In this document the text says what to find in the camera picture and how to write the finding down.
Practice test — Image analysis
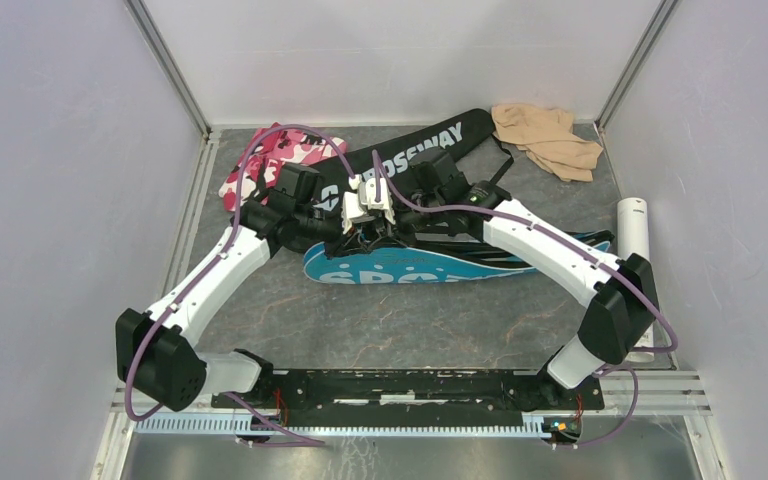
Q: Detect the blue Sport racket bag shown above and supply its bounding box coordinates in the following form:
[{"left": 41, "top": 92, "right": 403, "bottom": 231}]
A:
[{"left": 303, "top": 228, "right": 614, "bottom": 288}]

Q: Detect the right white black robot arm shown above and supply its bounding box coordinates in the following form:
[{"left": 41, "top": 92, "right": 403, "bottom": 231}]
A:
[{"left": 392, "top": 147, "right": 663, "bottom": 408}]

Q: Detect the white shuttlecock tube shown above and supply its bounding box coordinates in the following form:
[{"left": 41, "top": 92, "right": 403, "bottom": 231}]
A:
[{"left": 617, "top": 197, "right": 655, "bottom": 364}]

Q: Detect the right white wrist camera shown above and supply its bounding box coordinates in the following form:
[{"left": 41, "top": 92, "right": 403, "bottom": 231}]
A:
[{"left": 359, "top": 177, "right": 396, "bottom": 224}]

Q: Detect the pink camouflage racket bag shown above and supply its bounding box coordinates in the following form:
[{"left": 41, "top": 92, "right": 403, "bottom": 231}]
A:
[{"left": 218, "top": 129, "right": 348, "bottom": 212}]

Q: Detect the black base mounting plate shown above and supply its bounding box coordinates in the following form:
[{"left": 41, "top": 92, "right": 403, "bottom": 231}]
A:
[{"left": 241, "top": 369, "right": 605, "bottom": 427}]

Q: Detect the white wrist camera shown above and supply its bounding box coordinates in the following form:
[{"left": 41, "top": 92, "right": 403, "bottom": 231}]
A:
[
  {"left": 341, "top": 191, "right": 371, "bottom": 234},
  {"left": 359, "top": 177, "right": 396, "bottom": 224}
]

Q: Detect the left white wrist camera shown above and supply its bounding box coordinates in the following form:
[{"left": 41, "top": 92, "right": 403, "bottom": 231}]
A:
[{"left": 341, "top": 191, "right": 371, "bottom": 234}]

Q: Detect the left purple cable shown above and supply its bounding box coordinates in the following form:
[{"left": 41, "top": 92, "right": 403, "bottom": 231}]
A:
[{"left": 124, "top": 124, "right": 362, "bottom": 448}]

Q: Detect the white slotted cable duct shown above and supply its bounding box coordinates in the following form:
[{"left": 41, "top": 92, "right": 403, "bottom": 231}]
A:
[{"left": 135, "top": 412, "right": 551, "bottom": 440}]

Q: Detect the beige folded cloth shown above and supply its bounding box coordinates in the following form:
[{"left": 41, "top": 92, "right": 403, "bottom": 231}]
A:
[{"left": 490, "top": 103, "right": 603, "bottom": 183}]

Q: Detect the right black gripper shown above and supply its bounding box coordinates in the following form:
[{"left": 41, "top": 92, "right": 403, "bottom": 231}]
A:
[{"left": 366, "top": 193, "right": 444, "bottom": 250}]

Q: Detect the black Crossway racket bag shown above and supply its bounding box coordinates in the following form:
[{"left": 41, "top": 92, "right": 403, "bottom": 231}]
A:
[{"left": 313, "top": 108, "right": 495, "bottom": 212}]

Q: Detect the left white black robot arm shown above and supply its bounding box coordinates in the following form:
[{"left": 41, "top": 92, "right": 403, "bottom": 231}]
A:
[{"left": 115, "top": 164, "right": 341, "bottom": 421}]

